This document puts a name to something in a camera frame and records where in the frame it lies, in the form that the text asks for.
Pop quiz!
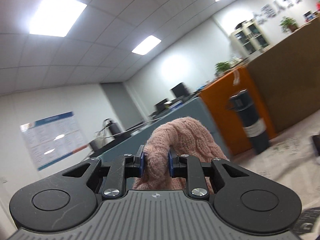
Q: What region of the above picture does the pink knitted sweater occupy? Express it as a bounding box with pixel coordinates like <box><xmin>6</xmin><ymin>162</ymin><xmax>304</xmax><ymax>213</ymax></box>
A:
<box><xmin>132</xmin><ymin>117</ymin><xmax>227</xmax><ymax>191</ymax></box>

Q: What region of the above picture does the large blue foam board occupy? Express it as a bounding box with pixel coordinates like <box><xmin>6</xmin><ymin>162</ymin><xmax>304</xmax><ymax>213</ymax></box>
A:
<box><xmin>97</xmin><ymin>96</ymin><xmax>231</xmax><ymax>160</ymax></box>

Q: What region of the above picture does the black computer monitor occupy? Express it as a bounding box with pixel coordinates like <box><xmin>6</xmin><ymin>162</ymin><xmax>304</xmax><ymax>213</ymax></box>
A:
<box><xmin>171</xmin><ymin>82</ymin><xmax>190</xmax><ymax>98</ymax></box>

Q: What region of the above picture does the orange board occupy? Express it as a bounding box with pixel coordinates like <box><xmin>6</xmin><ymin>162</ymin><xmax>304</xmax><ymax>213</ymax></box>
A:
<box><xmin>199</xmin><ymin>66</ymin><xmax>277</xmax><ymax>156</ymax></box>

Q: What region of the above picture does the dark blue thermos bottle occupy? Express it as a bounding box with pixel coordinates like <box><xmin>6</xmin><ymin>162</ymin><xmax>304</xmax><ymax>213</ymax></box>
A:
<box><xmin>229</xmin><ymin>89</ymin><xmax>270</xmax><ymax>154</ymax></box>

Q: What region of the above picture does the green potted plant left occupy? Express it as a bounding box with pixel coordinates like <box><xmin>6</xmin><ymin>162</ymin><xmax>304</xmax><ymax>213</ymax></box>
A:
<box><xmin>215</xmin><ymin>61</ymin><xmax>231</xmax><ymax>76</ymax></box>

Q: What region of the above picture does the green potted plant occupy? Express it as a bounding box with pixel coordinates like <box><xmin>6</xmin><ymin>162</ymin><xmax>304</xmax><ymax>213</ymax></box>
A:
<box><xmin>215</xmin><ymin>61</ymin><xmax>231</xmax><ymax>76</ymax></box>
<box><xmin>280</xmin><ymin>17</ymin><xmax>299</xmax><ymax>33</ymax></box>

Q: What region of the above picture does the brown cardboard board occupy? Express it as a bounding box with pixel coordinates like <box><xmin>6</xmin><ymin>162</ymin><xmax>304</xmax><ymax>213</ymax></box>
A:
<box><xmin>247</xmin><ymin>18</ymin><xmax>319</xmax><ymax>132</ymax></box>

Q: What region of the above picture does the white glass door cabinet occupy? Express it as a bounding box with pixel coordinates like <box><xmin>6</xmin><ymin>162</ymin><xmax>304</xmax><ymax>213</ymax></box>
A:
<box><xmin>229</xmin><ymin>19</ymin><xmax>271</xmax><ymax>60</ymax></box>

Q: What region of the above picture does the green potted plant right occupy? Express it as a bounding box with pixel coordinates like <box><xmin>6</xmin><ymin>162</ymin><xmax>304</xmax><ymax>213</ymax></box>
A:
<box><xmin>280</xmin><ymin>17</ymin><xmax>299</xmax><ymax>33</ymax></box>

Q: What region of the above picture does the wall information poster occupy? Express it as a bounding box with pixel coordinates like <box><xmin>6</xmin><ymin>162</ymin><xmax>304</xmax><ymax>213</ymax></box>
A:
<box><xmin>20</xmin><ymin>112</ymin><xmax>88</xmax><ymax>171</ymax></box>

